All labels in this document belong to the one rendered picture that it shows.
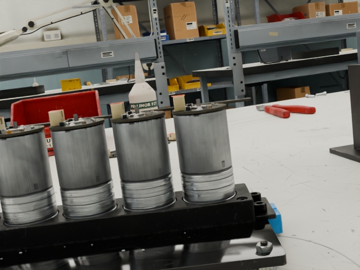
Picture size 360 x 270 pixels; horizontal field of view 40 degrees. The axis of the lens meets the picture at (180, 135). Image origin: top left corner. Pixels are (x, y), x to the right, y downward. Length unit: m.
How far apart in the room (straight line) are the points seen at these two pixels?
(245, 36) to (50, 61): 1.05
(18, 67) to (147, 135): 2.33
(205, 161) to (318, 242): 0.06
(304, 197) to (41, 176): 0.14
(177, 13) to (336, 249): 4.27
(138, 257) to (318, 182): 0.15
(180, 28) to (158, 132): 4.23
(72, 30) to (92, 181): 4.49
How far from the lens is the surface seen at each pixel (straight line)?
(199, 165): 0.22
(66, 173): 0.22
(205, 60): 4.93
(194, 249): 0.20
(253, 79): 2.86
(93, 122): 0.22
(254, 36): 2.80
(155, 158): 0.22
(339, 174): 0.33
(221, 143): 0.22
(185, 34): 4.45
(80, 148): 0.22
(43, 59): 2.54
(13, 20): 4.70
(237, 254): 0.19
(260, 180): 0.33
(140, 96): 0.60
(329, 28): 3.03
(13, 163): 0.23
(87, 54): 2.55
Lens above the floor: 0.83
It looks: 9 degrees down
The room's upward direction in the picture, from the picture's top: 7 degrees counter-clockwise
